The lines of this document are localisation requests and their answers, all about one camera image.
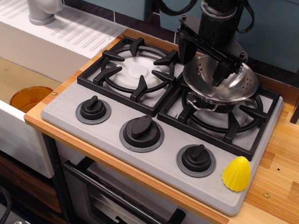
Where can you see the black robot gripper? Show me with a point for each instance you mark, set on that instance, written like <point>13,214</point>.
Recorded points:
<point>216,39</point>

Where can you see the steel colander bowl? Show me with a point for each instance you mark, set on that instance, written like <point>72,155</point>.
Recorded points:
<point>209,91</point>

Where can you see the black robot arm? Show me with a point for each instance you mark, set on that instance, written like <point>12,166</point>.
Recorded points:
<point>223,9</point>

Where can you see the black left burner grate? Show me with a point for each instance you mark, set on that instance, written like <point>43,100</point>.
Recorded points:
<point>135,74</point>

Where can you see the black burner grate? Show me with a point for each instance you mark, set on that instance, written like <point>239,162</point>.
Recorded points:
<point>243,129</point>
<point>135,74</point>

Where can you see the black right burner grate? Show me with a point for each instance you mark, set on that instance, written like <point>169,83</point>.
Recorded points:
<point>243,129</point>

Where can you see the grey toy stove top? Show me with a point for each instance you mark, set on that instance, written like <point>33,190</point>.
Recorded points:
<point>160,163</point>

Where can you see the black middle stove knob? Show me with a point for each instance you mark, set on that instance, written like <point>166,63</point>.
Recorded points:
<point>141,135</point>

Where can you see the black stove knob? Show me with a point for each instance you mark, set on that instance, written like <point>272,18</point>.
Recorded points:
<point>141,135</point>
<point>196,161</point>
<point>93,111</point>

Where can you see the black right stove knob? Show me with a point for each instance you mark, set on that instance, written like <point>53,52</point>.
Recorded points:
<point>196,161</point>

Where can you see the yellow toy corn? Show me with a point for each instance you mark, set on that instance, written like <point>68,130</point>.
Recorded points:
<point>236,175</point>

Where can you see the black left stove knob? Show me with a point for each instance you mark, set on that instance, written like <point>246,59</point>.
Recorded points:
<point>93,111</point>

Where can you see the grey toy faucet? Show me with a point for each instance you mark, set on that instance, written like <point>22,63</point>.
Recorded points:
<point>41,12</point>

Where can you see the toy oven door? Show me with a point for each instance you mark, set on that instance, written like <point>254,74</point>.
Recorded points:
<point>102,196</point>

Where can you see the white toy sink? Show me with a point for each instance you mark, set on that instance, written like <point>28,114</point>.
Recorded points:
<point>34,55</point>

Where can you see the orange plastic plate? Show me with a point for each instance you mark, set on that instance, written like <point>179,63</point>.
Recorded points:
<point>27,98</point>

